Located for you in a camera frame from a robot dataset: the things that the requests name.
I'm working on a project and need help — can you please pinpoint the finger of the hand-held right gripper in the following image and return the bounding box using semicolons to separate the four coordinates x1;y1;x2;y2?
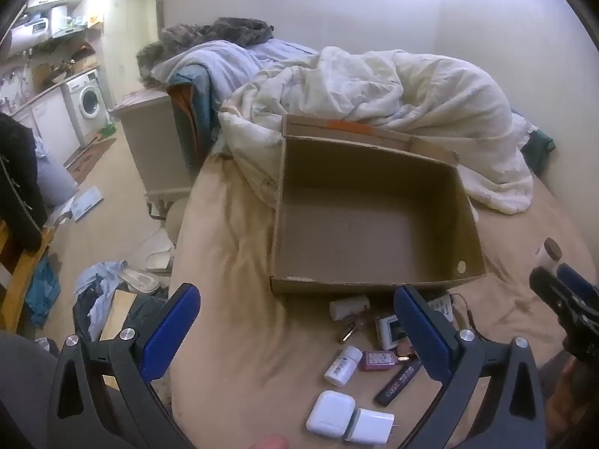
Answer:
530;266;587;324
557;263;599;301

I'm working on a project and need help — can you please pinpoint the crumpled plastic bag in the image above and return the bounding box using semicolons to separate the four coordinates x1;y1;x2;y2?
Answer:
72;261;128;342

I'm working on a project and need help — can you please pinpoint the black device with strap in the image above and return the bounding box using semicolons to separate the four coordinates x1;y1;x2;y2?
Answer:
427;292;477;334

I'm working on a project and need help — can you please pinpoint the person's left hand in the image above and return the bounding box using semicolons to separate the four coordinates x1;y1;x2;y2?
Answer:
250;434;291;449

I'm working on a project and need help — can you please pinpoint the pink hand sanitizer bottle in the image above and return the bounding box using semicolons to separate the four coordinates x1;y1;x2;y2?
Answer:
359;350;411;373

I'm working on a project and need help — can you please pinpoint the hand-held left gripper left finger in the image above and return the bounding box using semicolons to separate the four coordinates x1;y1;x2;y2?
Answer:
46;283;202;449

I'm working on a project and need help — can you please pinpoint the beige slipper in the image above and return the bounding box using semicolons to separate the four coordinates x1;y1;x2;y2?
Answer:
121;268;161;295
145;249;175;273

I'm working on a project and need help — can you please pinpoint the wooden chair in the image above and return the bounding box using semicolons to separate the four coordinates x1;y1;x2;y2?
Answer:
0;217;56;333

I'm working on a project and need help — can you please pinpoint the white earbuds case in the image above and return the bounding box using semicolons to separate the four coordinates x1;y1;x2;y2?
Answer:
305;390;357;436

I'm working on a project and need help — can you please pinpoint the white charger plug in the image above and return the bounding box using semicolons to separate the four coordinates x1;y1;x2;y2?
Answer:
344;408;399;445

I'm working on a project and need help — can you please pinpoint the white washing machine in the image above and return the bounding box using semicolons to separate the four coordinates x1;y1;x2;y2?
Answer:
64;69;112;145

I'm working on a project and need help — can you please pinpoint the black tube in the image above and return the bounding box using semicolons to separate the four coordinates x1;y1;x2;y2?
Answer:
374;359;423;407

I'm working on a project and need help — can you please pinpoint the white water heater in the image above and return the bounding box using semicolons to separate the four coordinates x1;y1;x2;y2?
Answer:
2;22;53;59

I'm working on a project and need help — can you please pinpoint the kitchen counter cabinet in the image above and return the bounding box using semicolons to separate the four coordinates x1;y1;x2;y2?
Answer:
8;85;81;162

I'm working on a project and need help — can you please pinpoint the orange and teal cloth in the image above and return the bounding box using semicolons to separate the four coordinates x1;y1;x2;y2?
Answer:
167;66;221;176

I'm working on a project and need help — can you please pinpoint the white duvet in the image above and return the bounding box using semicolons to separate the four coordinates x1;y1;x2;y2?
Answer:
219;47;539;216

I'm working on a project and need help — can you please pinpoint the dark teal cloth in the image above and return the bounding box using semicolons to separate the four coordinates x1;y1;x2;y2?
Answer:
519;124;557;165

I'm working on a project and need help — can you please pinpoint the flat cardboard piece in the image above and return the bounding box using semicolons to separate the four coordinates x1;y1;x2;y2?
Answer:
99;289;139;343

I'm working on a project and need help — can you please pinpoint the pink device with screen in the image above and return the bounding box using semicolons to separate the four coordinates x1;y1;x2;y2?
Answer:
375;315;413;351

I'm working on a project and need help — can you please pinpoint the beige bedside cabinet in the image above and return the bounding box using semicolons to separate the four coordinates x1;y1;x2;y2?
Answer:
113;90;198;220

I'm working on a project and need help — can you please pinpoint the white bottle red label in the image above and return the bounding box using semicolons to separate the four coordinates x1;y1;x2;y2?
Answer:
329;294;370;321

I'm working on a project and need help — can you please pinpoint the blue cloth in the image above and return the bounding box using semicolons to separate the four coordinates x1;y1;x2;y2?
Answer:
23;257;63;330

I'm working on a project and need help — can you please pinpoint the grey fuzzy blanket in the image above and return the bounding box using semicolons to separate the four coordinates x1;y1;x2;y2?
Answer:
137;17;274;89

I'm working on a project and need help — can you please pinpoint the white bottle brown cap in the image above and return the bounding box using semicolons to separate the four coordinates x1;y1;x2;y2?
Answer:
535;238;563;272

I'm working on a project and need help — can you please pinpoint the cardboard box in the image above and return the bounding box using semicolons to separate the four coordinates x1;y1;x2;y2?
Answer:
269;113;487;296

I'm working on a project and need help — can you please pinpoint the pale purple bag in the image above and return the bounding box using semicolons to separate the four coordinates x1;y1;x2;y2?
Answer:
34;137;79;207

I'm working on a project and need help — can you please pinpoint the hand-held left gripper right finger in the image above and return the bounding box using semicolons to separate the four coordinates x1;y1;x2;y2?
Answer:
393;284;548;449

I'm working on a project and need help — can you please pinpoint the white booklet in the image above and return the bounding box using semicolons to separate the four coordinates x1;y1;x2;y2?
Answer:
61;186;104;222

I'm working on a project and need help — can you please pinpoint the person's right hand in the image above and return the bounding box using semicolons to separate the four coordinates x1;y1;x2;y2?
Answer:
545;355;599;436

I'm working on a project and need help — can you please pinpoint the pale blue duvet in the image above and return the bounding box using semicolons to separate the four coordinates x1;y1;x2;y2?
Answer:
150;40;319;104

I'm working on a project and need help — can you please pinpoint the white pill bottle blue label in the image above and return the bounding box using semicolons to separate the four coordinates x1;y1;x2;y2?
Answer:
324;346;364;387

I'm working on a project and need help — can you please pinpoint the brown door mat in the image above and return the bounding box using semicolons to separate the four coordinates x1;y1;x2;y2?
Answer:
63;135;118;174

